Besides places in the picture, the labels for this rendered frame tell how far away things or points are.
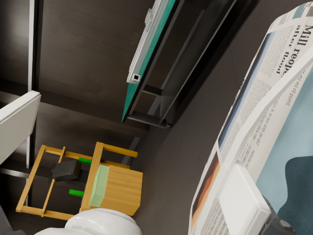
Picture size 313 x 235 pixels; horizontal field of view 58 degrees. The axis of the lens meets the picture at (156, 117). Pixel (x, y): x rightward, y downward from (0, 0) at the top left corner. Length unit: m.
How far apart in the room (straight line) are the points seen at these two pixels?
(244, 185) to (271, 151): 0.06
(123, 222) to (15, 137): 0.34
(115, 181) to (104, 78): 1.88
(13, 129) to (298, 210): 0.18
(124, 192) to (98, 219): 4.66
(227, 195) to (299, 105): 0.08
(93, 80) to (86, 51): 0.64
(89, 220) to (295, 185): 0.35
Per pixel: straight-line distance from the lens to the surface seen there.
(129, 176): 5.32
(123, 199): 5.08
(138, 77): 3.65
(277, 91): 0.19
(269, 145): 0.24
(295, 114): 0.22
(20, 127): 0.18
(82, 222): 0.49
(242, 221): 0.17
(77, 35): 4.86
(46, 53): 5.29
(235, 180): 0.19
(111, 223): 0.48
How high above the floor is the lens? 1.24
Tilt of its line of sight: 13 degrees down
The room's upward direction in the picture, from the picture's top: 74 degrees counter-clockwise
